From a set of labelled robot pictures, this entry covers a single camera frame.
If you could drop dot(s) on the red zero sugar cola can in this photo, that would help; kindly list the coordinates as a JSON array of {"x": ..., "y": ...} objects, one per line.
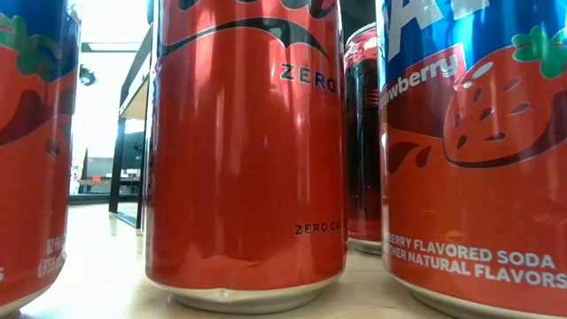
[{"x": 243, "y": 177}]

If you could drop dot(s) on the strawberry soda can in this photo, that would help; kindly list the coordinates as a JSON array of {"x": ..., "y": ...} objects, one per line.
[
  {"x": 35, "y": 177},
  {"x": 465, "y": 199}
]

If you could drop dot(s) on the black monitor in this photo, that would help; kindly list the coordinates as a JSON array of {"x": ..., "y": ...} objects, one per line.
[{"x": 133, "y": 150}]

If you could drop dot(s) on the black hanging device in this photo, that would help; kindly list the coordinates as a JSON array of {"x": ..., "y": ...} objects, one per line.
[{"x": 87, "y": 75}]

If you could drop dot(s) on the wooden shelf with black frame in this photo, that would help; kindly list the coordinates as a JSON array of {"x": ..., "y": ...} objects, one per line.
[{"x": 116, "y": 164}]

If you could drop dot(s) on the black aluminium table frame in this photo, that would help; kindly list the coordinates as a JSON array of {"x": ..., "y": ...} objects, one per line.
[{"x": 88, "y": 199}]

